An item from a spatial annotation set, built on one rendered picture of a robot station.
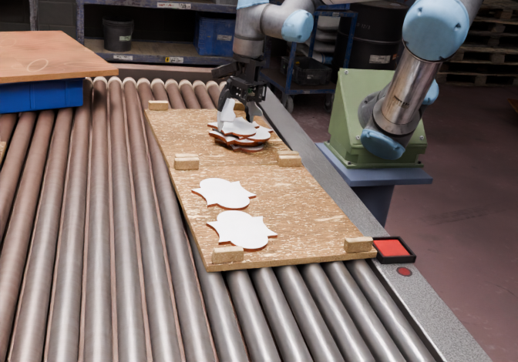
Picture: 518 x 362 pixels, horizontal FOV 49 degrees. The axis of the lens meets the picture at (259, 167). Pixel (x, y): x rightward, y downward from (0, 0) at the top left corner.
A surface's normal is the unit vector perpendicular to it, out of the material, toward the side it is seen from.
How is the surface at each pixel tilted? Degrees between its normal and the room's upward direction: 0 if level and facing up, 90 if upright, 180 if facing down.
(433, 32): 117
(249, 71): 90
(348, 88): 45
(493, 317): 0
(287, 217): 0
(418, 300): 0
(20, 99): 90
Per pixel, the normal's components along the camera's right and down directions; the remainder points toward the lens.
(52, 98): 0.59, 0.40
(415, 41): -0.48, 0.69
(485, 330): 0.12, -0.90
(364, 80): 0.28, -0.33
